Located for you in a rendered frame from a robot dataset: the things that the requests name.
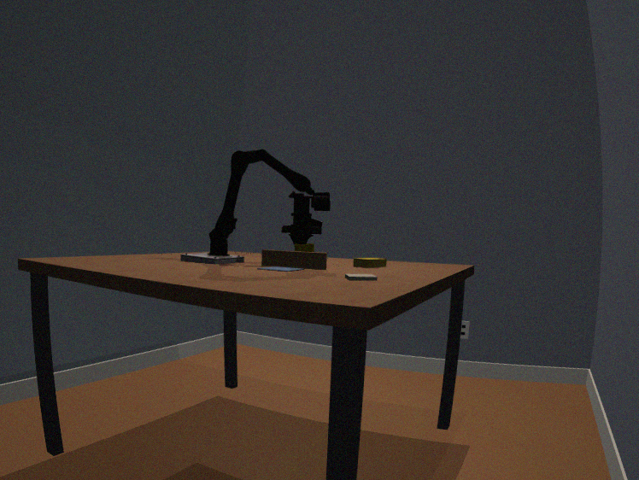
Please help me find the yellow rectangular block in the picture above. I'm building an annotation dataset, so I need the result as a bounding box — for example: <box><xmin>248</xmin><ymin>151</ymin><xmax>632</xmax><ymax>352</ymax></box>
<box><xmin>354</xmin><ymin>258</ymin><xmax>387</xmax><ymax>268</ymax></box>

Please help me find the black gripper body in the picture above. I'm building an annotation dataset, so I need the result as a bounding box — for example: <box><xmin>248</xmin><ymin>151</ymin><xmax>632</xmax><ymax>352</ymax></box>
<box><xmin>282</xmin><ymin>210</ymin><xmax>322</xmax><ymax>235</ymax></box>

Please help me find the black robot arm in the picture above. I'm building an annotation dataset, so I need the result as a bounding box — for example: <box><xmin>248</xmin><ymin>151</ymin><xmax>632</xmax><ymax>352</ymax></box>
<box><xmin>207</xmin><ymin>149</ymin><xmax>331</xmax><ymax>256</ymax></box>

